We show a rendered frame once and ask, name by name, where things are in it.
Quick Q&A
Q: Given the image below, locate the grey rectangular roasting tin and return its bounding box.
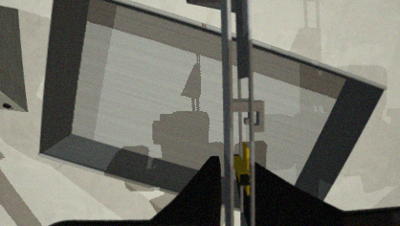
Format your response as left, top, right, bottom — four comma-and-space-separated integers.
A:
37, 0, 387, 208

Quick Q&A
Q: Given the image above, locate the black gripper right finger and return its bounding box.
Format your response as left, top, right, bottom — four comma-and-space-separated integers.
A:
243, 163, 400, 226

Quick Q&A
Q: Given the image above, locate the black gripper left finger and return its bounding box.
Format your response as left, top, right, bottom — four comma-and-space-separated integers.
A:
49, 156, 222, 226

